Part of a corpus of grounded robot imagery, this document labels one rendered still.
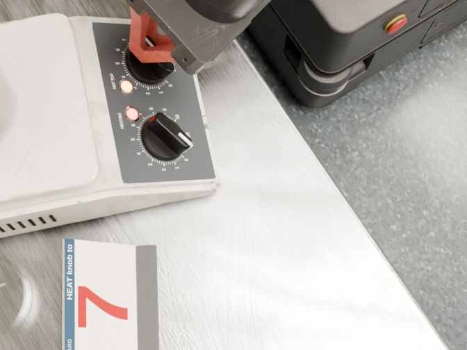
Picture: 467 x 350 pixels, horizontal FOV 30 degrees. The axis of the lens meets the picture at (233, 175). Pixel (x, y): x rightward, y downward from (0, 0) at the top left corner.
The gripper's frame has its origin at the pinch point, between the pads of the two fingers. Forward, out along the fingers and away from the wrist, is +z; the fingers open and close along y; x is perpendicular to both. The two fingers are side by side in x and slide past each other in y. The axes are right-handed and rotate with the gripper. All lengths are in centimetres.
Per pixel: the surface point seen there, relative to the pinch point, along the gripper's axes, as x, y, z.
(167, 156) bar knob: 6.4, 4.4, 0.9
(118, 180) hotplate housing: 5.2, 8.2, 1.3
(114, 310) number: 11.7, 12.3, 6.7
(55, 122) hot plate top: -0.2, 8.7, 1.1
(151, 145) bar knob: 5.1, 4.7, 0.9
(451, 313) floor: 62, -48, 50
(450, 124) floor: 42, -72, 46
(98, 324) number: 11.5, 14.0, 6.5
